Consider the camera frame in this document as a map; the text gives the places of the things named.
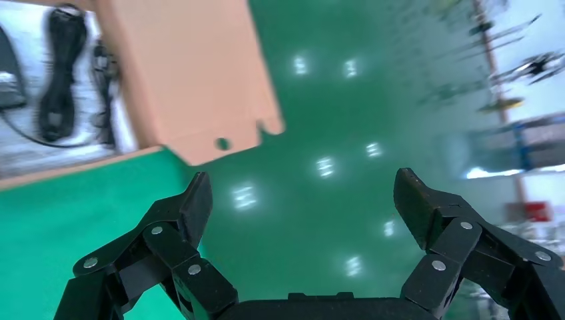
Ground green table cloth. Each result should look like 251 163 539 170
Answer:
0 149 209 320

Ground brown cardboard box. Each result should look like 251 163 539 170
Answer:
0 0 286 191

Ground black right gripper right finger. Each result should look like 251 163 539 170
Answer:
392 167 565 320

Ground black data cable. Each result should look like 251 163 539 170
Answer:
36 3 89 143

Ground white box liner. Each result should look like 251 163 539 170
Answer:
0 7 139 179

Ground thin black cable bundle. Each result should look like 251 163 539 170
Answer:
89 39 121 147

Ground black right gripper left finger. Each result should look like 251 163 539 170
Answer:
53 171 239 320

